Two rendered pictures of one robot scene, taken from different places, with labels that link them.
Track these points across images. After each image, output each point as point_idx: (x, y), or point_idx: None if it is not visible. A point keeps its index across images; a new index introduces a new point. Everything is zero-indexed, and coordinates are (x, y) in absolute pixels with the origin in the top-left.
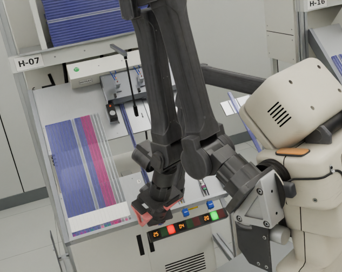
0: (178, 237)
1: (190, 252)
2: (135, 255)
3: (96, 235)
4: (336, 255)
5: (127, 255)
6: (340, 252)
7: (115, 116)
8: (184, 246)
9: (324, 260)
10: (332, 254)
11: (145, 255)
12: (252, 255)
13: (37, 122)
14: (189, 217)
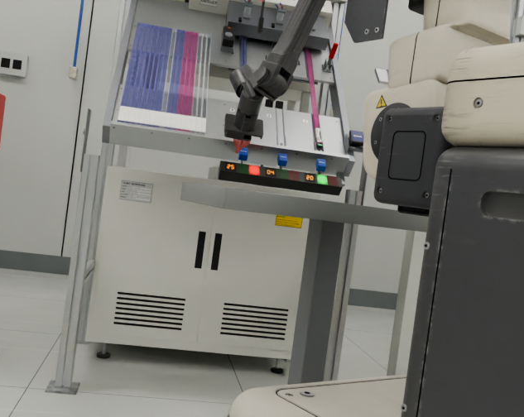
0: (257, 264)
1: (268, 299)
2: (188, 262)
3: (149, 141)
4: (483, 21)
5: (175, 257)
6: (489, 26)
7: (231, 39)
8: (262, 284)
9: (463, 13)
10: (476, 10)
11: (200, 270)
12: (360, 22)
13: (129, 16)
14: (285, 238)
